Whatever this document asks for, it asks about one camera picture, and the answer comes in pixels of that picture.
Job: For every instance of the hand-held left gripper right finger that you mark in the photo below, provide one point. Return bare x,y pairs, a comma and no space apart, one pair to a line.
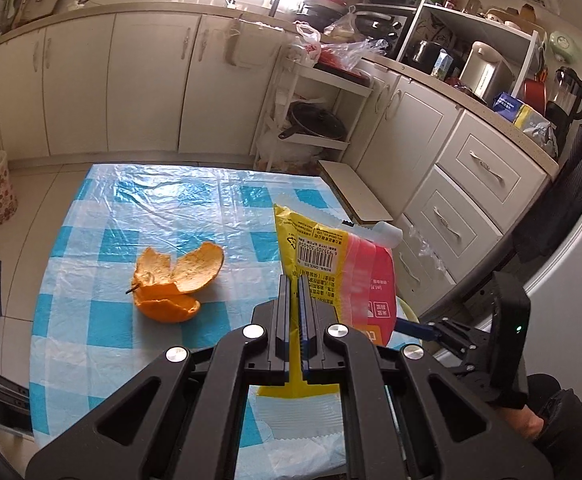
305,310

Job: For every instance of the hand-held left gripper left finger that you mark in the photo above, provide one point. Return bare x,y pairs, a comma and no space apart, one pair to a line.
285,310

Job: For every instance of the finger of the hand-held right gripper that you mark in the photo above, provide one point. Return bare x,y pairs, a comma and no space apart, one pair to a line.
416,329

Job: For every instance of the yellow red snack packet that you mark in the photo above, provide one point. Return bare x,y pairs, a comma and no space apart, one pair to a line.
321,250

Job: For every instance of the person's right forearm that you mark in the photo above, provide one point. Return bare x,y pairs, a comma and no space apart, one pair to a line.
561,410

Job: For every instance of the grey refrigerator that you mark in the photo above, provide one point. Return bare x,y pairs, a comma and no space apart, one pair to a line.
571,300

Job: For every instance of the orange peel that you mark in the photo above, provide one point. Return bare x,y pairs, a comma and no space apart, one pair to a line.
171,305

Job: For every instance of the flat cardboard board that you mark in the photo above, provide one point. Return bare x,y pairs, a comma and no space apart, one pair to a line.
356,190

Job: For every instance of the dark quilted cloth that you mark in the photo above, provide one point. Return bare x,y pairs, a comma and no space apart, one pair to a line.
566,190

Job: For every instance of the white cabinet with drawers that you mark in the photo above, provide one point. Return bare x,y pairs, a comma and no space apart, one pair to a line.
441,160

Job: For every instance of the black frying pan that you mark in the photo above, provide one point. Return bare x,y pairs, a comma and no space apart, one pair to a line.
316,122

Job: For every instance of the blue checkered tablecloth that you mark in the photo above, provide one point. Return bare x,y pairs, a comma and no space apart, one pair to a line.
121,210

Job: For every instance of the white slim storage rack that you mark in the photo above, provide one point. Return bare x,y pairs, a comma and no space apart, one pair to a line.
276,100

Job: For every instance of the silver foil bag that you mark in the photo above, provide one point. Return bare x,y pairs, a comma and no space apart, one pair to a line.
538,137

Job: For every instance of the blue box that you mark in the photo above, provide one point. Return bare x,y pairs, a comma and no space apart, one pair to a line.
508,105

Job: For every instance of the red pot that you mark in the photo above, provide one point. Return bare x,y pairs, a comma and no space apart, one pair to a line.
535,95

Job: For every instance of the green blue carton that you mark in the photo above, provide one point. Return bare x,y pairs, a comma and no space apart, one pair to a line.
441,65

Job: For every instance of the white electric kettle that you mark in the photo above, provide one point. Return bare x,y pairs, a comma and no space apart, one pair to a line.
486,72

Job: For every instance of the white cabinet with doors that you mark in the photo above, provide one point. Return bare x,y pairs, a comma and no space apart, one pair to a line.
141,85

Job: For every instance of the red white plastic bag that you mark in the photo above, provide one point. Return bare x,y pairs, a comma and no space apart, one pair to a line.
310,42

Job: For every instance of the clear plastic food bag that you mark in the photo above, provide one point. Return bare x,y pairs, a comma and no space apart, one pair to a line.
351,42

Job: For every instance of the black pot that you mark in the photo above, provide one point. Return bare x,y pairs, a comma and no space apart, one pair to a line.
428,56

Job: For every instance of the black toaster oven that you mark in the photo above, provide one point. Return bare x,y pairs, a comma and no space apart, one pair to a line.
381,25

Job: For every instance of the white countertop shelf unit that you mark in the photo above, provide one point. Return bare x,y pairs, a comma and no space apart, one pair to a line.
476,25

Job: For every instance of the pale green appliance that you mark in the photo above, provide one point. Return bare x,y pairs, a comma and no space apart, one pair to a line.
563,45

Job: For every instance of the grey tray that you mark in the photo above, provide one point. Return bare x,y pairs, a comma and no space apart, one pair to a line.
46,0

